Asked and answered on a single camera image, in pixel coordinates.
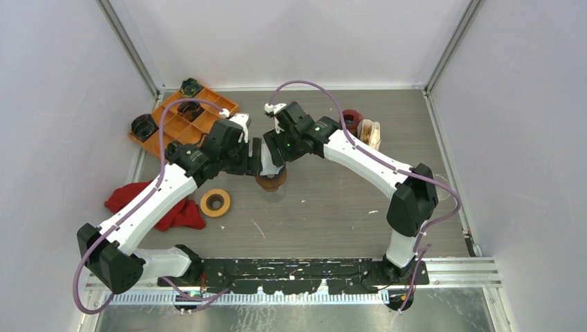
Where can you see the black rolled cloth in tray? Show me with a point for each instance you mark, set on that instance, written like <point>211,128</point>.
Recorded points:
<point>190,110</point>

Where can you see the dark wooden dripper stand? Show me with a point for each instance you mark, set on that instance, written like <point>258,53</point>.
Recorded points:
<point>272,184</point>

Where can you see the white paper coffee filter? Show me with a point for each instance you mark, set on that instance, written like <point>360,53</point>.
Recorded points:
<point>268,170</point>

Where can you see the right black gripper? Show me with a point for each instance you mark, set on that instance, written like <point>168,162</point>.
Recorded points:
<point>275,142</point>

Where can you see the orange wooden compartment tray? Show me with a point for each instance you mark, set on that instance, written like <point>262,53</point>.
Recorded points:
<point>183,131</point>

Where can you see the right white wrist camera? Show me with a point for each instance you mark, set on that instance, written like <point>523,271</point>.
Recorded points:
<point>272,110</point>

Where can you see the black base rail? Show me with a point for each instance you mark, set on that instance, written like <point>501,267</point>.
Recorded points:
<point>298,276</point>

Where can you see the glass beaker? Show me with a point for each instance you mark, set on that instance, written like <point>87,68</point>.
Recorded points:
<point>275,196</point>

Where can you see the red and black carafe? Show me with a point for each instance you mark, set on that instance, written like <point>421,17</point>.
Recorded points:
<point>352,119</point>

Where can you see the dark patterned rolled cloth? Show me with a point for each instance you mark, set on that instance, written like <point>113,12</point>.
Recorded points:
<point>190,88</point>

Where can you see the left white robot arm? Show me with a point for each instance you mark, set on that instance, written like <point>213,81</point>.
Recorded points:
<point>110,251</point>

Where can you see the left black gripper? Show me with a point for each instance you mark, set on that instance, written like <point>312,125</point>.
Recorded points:
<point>254,164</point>

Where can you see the red cloth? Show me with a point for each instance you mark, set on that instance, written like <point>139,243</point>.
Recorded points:
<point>185,213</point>

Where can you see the clear glass dripper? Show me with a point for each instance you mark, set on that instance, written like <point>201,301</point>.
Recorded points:
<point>442,193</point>

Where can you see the light wooden ring holder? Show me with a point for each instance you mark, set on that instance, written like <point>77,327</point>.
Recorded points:
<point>215,203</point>

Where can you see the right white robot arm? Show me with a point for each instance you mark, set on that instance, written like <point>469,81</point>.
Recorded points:
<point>411,193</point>

